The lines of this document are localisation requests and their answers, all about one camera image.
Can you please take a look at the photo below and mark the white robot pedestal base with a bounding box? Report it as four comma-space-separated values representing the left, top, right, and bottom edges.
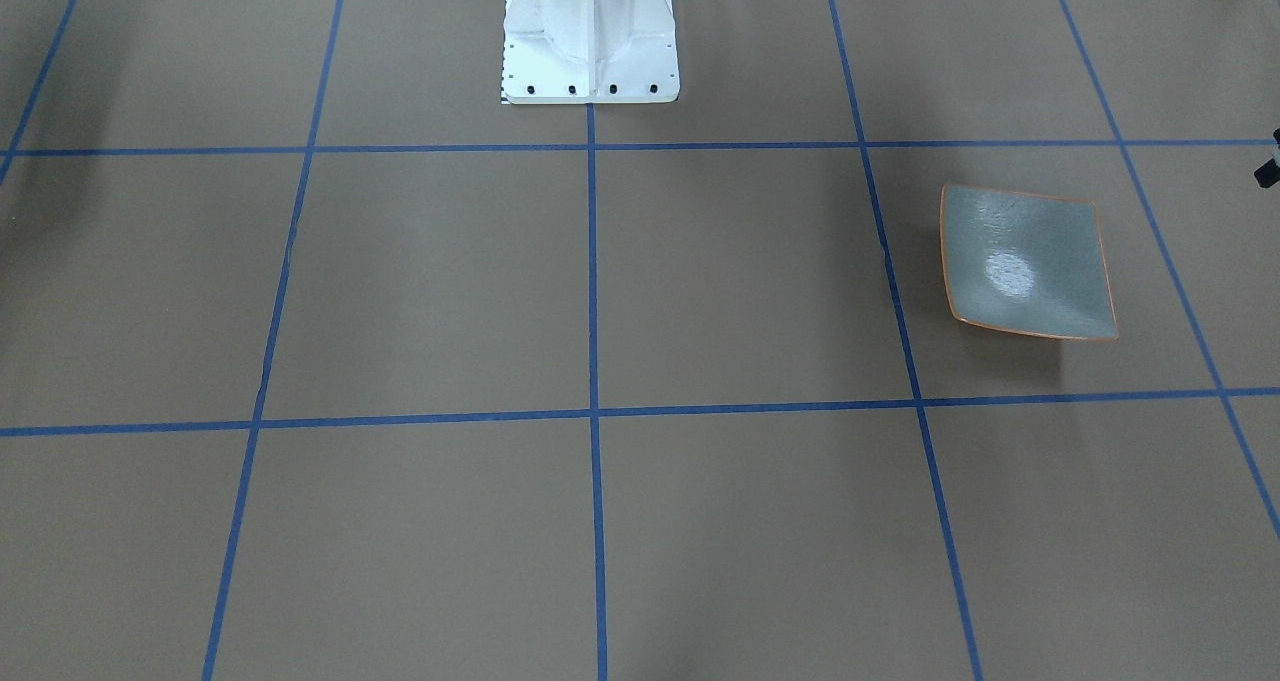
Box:
500, 0, 681, 104

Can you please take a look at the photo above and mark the grey square plate orange rim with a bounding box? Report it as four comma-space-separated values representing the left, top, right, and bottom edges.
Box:
938, 183, 1119, 342

